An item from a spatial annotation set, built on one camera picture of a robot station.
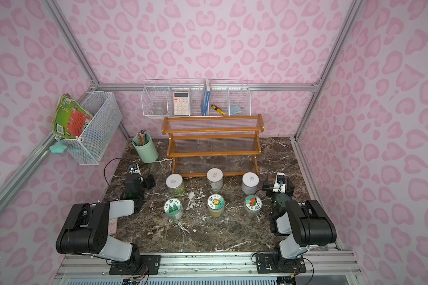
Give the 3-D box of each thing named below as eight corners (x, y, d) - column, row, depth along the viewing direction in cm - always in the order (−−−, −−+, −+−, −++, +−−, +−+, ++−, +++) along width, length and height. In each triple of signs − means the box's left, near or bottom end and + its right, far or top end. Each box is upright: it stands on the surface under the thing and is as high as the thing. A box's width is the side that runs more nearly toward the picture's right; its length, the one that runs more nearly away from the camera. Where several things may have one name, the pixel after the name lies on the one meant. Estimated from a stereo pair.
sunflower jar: (208, 217, 88) (206, 210, 81) (208, 201, 93) (207, 193, 86) (224, 217, 88) (225, 210, 81) (224, 201, 93) (224, 193, 86)
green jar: (168, 196, 95) (164, 187, 87) (171, 183, 100) (167, 173, 93) (184, 196, 95) (181, 187, 87) (186, 183, 100) (183, 173, 93)
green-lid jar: (167, 221, 87) (162, 214, 80) (169, 206, 92) (165, 198, 85) (182, 221, 87) (179, 214, 80) (184, 206, 92) (181, 198, 85)
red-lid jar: (244, 218, 88) (246, 211, 81) (242, 201, 93) (244, 193, 86) (260, 218, 87) (263, 211, 81) (257, 201, 93) (260, 193, 86)
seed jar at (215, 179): (207, 191, 97) (206, 181, 89) (208, 177, 103) (206, 167, 95) (223, 191, 97) (223, 181, 89) (223, 177, 103) (223, 167, 95)
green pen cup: (140, 163, 110) (129, 145, 97) (144, 151, 116) (135, 133, 103) (156, 163, 110) (147, 145, 97) (159, 151, 116) (152, 133, 103)
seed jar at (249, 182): (242, 195, 95) (243, 186, 88) (241, 181, 101) (242, 171, 93) (257, 195, 95) (260, 185, 88) (255, 181, 101) (258, 171, 93)
